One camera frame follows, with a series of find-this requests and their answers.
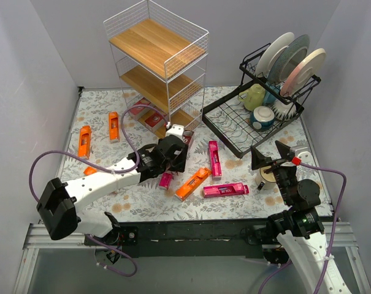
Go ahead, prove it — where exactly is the red 3D toothpaste box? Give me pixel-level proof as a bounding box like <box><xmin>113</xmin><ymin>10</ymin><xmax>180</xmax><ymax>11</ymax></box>
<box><xmin>183</xmin><ymin>130</ymin><xmax>194</xmax><ymax>148</ymax></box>
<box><xmin>129</xmin><ymin>98</ymin><xmax>151</xmax><ymax>120</ymax></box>

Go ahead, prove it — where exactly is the orange toothpaste box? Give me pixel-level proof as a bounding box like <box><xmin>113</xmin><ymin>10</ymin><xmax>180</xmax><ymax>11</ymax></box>
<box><xmin>78</xmin><ymin>126</ymin><xmax>91</xmax><ymax>159</ymax></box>
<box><xmin>175</xmin><ymin>168</ymin><xmax>212</xmax><ymax>202</ymax></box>
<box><xmin>108</xmin><ymin>111</ymin><xmax>120</xmax><ymax>143</ymax></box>
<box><xmin>83</xmin><ymin>167</ymin><xmax>97</xmax><ymax>176</ymax></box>

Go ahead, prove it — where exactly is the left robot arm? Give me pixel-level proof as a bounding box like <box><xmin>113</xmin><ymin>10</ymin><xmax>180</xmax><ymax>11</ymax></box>
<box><xmin>37</xmin><ymin>124</ymin><xmax>188</xmax><ymax>245</ymax></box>

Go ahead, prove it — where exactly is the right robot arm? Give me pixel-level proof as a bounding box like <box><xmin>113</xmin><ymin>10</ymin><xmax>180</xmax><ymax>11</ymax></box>
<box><xmin>249</xmin><ymin>141</ymin><xmax>350</xmax><ymax>293</ymax></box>

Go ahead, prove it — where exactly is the cream mug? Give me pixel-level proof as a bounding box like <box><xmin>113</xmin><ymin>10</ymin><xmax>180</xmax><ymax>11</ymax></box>
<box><xmin>255</xmin><ymin>167</ymin><xmax>277</xmax><ymax>191</ymax></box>

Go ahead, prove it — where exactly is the pink toothpaste box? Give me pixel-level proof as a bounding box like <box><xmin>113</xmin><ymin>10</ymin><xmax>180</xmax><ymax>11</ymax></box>
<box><xmin>203</xmin><ymin>183</ymin><xmax>249</xmax><ymax>198</ymax></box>
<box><xmin>208</xmin><ymin>140</ymin><xmax>222</xmax><ymax>179</ymax></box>
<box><xmin>158</xmin><ymin>171</ymin><xmax>174</xmax><ymax>190</ymax></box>

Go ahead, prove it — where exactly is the white ribbed bowl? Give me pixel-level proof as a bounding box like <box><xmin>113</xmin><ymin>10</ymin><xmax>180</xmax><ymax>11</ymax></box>
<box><xmin>271</xmin><ymin>100</ymin><xmax>297</xmax><ymax>121</ymax></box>

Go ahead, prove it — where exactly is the teal spotted bowl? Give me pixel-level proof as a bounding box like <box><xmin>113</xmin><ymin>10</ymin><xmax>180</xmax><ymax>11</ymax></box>
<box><xmin>250</xmin><ymin>106</ymin><xmax>275</xmax><ymax>131</ymax></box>

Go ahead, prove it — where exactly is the black dish rack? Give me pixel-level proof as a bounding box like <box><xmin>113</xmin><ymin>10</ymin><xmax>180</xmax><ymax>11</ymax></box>
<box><xmin>202</xmin><ymin>43</ymin><xmax>321</xmax><ymax>159</ymax></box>

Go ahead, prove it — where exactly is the floral table mat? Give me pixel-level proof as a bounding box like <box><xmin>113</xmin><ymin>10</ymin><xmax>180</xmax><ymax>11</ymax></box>
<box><xmin>50</xmin><ymin>86</ymin><xmax>333</xmax><ymax>224</ymax></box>

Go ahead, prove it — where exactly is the light blue cup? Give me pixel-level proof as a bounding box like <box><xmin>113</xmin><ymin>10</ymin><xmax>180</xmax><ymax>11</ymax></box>
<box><xmin>262</xmin><ymin>83</ymin><xmax>281</xmax><ymax>105</ymax></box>

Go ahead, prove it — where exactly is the yellow-green mug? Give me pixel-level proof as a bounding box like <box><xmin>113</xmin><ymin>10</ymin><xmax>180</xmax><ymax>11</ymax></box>
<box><xmin>238</xmin><ymin>84</ymin><xmax>266</xmax><ymax>111</ymax></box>

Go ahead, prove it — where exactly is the pink and cream plate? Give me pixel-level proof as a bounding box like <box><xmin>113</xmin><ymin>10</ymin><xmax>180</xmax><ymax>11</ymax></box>
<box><xmin>280</xmin><ymin>48</ymin><xmax>326</xmax><ymax>97</ymax></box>

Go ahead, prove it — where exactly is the white plate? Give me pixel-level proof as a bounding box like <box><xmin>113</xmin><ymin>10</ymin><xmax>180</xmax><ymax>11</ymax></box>
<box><xmin>254</xmin><ymin>32</ymin><xmax>295</xmax><ymax>77</ymax></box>

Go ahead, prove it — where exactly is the grey speckled plate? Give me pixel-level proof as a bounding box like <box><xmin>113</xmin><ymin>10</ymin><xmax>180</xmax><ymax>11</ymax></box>
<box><xmin>267</xmin><ymin>34</ymin><xmax>310</xmax><ymax>85</ymax></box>

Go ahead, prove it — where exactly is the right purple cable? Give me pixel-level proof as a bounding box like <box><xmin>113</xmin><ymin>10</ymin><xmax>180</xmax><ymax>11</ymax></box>
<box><xmin>257</xmin><ymin>160</ymin><xmax>347</xmax><ymax>294</ymax></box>

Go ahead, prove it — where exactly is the purple cable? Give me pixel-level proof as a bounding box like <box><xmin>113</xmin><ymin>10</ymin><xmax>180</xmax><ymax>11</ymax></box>
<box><xmin>29</xmin><ymin>104</ymin><xmax>170</xmax><ymax>277</ymax></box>
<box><xmin>257</xmin><ymin>160</ymin><xmax>347</xmax><ymax>294</ymax></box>

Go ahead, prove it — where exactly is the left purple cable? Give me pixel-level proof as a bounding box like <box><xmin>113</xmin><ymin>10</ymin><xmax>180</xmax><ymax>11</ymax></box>
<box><xmin>29</xmin><ymin>104</ymin><xmax>170</xmax><ymax>277</ymax></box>

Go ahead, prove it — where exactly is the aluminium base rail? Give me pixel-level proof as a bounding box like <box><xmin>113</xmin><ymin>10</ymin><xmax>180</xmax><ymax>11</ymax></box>
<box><xmin>15</xmin><ymin>222</ymin><xmax>371</xmax><ymax>294</ymax></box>

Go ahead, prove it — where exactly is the white wire wooden shelf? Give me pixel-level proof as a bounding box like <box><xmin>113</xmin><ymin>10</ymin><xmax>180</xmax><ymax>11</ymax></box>
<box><xmin>104</xmin><ymin>1</ymin><xmax>209</xmax><ymax>131</ymax></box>

